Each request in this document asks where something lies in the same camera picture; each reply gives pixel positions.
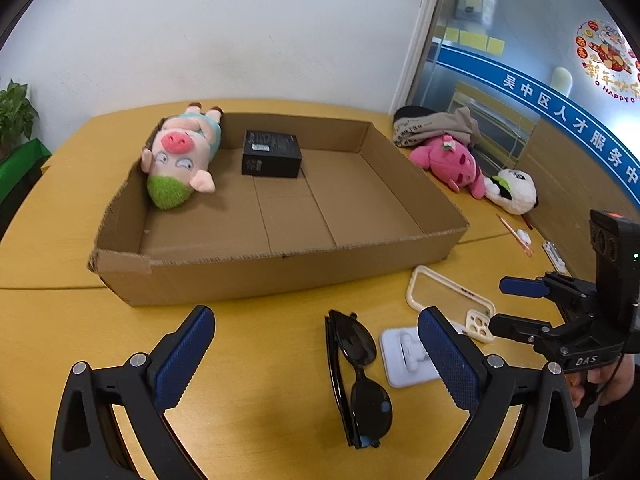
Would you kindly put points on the blue glass banner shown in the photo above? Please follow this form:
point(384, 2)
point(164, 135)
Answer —
point(545, 100)

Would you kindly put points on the festive window sticker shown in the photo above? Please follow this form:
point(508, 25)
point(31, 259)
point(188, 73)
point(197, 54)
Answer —
point(607, 62)

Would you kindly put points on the white clip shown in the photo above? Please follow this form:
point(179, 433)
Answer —
point(554, 257)

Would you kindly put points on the person's right hand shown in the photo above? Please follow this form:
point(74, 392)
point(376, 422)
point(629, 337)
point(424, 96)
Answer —
point(575, 391)

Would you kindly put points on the potted green plant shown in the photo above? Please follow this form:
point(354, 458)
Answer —
point(15, 115)

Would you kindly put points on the small white eraser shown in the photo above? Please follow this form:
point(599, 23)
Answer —
point(523, 236)

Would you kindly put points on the orange pencil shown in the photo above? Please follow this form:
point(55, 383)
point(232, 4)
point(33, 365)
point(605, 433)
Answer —
point(512, 232)

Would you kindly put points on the green cloth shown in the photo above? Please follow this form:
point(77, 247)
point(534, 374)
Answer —
point(22, 162)

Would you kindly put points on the shallow cardboard box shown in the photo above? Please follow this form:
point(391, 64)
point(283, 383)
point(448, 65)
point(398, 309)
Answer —
point(300, 210)

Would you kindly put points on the clear cream phone case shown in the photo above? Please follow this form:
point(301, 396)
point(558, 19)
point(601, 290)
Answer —
point(416, 282)

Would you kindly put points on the small black box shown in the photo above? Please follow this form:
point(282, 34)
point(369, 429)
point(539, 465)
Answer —
point(270, 157)

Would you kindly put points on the white panda plush toy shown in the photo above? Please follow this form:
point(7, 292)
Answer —
point(515, 192)

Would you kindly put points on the beige cloth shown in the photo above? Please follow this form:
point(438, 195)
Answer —
point(457, 122)

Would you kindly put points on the yellow sticky note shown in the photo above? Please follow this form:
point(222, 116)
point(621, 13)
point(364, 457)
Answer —
point(465, 38)
point(480, 42)
point(495, 46)
point(451, 34)

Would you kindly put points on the pink plush toy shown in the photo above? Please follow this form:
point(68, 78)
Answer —
point(450, 162)

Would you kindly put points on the pale rounded object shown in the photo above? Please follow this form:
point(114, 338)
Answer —
point(561, 80)

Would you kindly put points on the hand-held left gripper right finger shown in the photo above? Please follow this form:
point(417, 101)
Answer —
point(450, 360)

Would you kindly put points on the person's right forearm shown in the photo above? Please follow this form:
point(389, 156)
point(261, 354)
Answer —
point(617, 440)

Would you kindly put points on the black sunglasses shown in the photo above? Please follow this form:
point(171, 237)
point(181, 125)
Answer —
point(370, 405)

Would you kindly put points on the pig plush toy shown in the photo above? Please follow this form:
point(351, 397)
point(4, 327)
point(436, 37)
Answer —
point(175, 145)

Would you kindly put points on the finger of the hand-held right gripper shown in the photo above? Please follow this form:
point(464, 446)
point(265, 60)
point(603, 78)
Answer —
point(515, 327)
point(522, 286)

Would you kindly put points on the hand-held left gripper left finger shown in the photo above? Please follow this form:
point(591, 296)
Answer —
point(180, 360)

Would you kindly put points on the white power bank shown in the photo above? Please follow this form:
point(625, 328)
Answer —
point(400, 362)

